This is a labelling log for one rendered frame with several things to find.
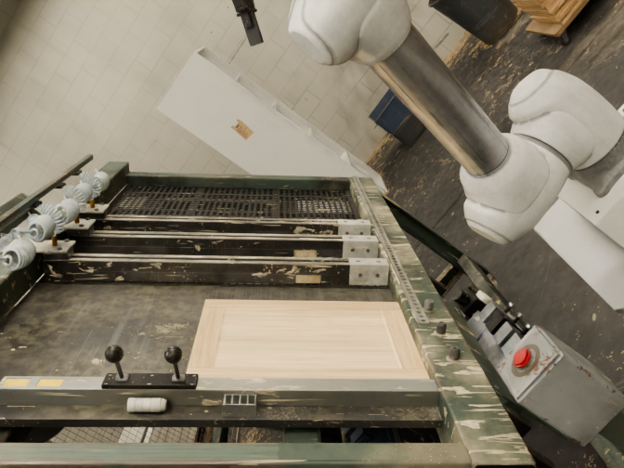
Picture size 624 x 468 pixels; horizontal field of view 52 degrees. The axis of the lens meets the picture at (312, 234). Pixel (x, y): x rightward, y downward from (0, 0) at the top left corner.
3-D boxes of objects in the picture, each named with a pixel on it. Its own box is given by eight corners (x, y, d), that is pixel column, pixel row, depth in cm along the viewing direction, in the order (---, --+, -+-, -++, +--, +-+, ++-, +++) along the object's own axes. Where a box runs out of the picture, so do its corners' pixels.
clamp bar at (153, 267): (388, 288, 202) (394, 215, 194) (6, 282, 195) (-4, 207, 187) (383, 276, 211) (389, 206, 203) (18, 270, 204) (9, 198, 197)
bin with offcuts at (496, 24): (532, 3, 532) (474, -48, 518) (491, 54, 546) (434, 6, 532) (513, 2, 581) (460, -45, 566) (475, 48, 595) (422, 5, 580)
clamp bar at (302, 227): (370, 243, 241) (374, 182, 233) (52, 238, 234) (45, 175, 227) (367, 235, 251) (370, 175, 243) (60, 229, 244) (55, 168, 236)
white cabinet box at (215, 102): (388, 193, 564) (193, 51, 517) (349, 242, 579) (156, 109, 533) (380, 175, 621) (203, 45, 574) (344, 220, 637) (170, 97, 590)
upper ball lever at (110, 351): (130, 389, 137) (120, 357, 127) (112, 389, 137) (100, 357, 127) (134, 373, 139) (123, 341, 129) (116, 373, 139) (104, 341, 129)
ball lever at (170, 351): (187, 389, 137) (180, 357, 127) (169, 389, 137) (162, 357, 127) (188, 373, 140) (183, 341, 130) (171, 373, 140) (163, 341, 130)
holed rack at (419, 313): (429, 324, 167) (430, 322, 167) (418, 324, 167) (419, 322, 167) (357, 176, 323) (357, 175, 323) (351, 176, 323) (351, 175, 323)
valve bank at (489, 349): (612, 397, 142) (534, 343, 136) (568, 441, 145) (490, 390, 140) (528, 303, 189) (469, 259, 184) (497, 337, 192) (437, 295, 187)
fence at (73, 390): (437, 407, 140) (439, 391, 139) (-4, 405, 135) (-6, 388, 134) (432, 394, 145) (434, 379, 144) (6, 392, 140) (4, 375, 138)
